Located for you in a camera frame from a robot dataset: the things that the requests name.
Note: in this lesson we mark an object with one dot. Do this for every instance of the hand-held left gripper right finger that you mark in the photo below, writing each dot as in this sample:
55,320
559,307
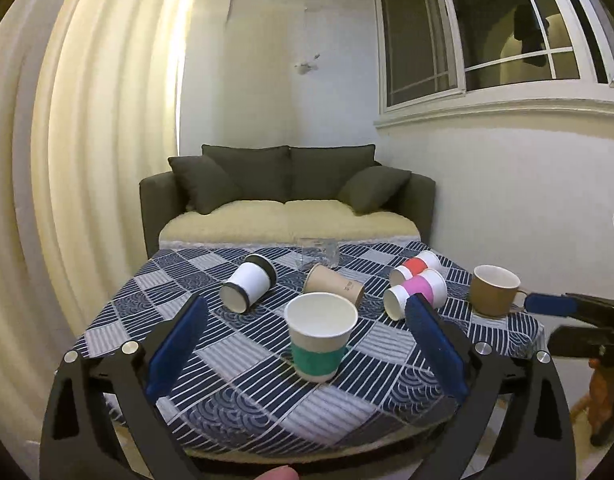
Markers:
437,347

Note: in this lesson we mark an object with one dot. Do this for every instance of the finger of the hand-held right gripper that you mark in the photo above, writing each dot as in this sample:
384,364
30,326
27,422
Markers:
549,304
582,340

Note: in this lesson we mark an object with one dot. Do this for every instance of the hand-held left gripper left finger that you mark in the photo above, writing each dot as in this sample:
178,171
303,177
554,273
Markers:
174,347

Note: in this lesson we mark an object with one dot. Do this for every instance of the pink band paper cup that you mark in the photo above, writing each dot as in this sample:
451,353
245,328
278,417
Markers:
417,291

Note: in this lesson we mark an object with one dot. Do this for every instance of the red band paper cup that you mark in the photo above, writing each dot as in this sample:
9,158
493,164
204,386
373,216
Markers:
417,265

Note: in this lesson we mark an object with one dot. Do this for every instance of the black band white paper cup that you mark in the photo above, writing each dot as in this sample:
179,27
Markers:
247,284

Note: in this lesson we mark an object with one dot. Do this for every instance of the green band paper cup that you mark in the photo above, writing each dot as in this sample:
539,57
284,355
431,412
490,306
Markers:
318,340

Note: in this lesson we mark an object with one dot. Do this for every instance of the brown kraft paper cup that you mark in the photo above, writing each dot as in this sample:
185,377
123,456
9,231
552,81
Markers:
332,286

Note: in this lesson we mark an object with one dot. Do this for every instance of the person's left hand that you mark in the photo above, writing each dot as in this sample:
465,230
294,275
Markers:
279,473

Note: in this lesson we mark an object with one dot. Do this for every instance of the tan ceramic mug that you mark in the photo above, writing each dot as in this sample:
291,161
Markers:
492,292

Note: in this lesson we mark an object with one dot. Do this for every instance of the blue patchwork tablecloth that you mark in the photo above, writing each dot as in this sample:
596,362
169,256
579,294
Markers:
247,375

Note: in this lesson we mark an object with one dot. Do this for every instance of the dark green sofa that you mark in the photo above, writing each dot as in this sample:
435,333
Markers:
152,210

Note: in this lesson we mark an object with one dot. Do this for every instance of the clear glass tumbler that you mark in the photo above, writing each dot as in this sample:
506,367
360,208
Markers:
317,252

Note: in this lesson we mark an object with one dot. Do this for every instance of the dark green throw pillow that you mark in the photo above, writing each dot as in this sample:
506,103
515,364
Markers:
204,185
374,187

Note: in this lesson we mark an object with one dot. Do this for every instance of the cream fleece sofa cover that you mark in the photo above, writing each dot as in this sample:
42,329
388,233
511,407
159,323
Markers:
287,222

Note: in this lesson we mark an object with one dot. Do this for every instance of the cream curtain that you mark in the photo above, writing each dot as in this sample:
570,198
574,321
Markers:
87,160

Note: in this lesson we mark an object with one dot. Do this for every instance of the dark hanging clothes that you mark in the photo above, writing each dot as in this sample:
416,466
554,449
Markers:
529,30

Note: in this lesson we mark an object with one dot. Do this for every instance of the white framed window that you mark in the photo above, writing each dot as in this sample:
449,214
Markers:
487,25

